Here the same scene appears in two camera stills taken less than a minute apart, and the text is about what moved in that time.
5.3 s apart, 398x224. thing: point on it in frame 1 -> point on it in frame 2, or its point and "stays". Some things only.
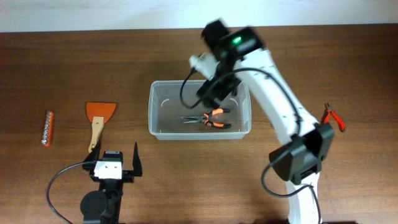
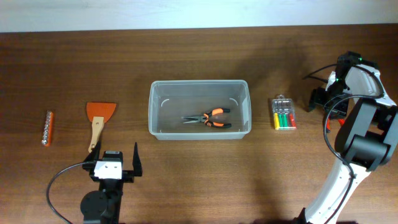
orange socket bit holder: (48, 133) stays
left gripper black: (129, 176) stays
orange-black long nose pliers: (204, 118) stays
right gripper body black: (224, 80) -> (334, 100)
